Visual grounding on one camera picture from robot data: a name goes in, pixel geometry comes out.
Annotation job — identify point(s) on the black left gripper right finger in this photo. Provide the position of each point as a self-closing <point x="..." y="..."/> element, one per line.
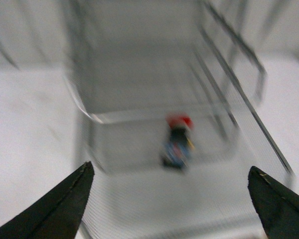
<point x="276" y="205"/>

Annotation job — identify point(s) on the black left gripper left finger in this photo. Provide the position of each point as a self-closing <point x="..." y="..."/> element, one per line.
<point x="56" y="215"/>

